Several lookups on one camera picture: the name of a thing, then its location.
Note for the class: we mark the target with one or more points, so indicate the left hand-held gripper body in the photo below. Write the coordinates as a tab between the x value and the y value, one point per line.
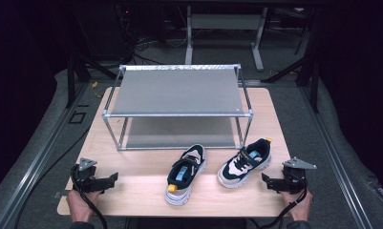
85	178

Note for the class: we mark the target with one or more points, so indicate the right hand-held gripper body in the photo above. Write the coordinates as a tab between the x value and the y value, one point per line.
294	181

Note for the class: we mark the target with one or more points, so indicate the navy white sneaker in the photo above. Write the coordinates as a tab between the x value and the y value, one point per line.
243	163
182	173

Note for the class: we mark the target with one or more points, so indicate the grey metal shoe rack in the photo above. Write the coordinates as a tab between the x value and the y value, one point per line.
179	92

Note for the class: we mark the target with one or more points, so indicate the person's right hand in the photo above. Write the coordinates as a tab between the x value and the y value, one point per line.
300	208

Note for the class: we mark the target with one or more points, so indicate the person's left hand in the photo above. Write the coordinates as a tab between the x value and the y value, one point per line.
79	206

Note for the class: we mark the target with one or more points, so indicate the small yellow floor object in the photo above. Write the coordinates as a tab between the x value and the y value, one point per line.
94	85

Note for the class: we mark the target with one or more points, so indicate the black tripod stand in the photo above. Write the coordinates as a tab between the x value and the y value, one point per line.
80	71

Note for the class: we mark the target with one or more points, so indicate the black metal stand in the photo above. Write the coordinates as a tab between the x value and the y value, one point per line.
307	68

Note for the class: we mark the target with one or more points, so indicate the grey metal table bracket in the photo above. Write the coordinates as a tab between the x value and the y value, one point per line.
59	194

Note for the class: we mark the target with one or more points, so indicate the aluminium floor rail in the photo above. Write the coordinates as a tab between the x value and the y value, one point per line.
335	156
36	162

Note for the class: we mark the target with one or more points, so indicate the white metal desk frame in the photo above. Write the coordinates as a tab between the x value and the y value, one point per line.
224	22

